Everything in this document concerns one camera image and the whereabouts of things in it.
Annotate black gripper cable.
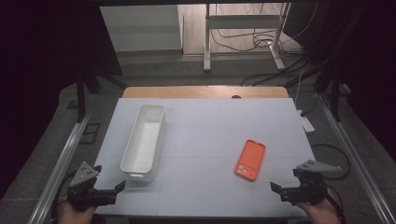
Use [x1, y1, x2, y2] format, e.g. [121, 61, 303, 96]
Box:
[323, 183, 347, 224]
[50, 172, 78, 224]

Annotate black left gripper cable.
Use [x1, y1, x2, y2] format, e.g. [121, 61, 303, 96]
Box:
[50, 172, 78, 224]

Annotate white power strip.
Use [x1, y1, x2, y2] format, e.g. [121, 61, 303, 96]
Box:
[296, 109, 316, 134]

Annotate person's left hand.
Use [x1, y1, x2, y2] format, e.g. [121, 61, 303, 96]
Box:
[57, 203, 97, 224]

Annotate white board table cover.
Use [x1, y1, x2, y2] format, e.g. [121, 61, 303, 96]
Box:
[92, 97, 317, 218]

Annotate dark curtain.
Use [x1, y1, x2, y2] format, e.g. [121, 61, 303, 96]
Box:
[0, 0, 123, 200]
[283, 0, 396, 162]

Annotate orange phone case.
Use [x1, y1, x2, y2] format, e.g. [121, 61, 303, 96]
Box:
[233, 139, 266, 182]

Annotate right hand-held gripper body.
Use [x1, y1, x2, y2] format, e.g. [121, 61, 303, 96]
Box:
[279, 159, 344, 206]

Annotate white cabinet panel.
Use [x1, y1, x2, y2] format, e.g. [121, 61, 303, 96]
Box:
[99, 4, 183, 52]

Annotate aluminium rail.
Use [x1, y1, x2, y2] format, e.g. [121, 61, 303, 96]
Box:
[27, 112, 92, 224]
[317, 92, 396, 224]

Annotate long black floor cables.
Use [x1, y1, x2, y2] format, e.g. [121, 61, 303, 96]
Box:
[240, 55, 318, 88]

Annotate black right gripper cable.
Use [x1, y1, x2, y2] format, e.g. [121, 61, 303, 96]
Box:
[323, 183, 347, 224]

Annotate black metal stand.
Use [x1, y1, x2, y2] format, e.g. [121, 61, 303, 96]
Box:
[313, 59, 344, 122]
[75, 62, 127, 123]

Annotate white plastic bin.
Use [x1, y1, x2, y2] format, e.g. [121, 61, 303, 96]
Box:
[120, 104, 166, 183]

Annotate person's right hand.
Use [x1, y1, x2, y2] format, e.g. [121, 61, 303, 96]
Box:
[295, 188, 343, 224]

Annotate looped black cable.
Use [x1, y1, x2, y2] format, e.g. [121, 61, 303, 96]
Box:
[310, 143, 352, 181]

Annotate black floor frame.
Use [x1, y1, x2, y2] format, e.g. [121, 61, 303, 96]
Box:
[78, 122, 102, 145]

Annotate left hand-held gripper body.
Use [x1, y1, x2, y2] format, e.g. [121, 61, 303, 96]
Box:
[66, 161, 118, 213]

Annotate thin white cable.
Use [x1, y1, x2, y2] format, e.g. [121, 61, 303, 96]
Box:
[294, 70, 304, 105]

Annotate tangled black floor cables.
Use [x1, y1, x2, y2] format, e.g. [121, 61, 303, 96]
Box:
[210, 3, 304, 58]

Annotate white metal desk frame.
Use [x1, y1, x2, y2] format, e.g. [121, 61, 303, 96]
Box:
[203, 3, 291, 73]

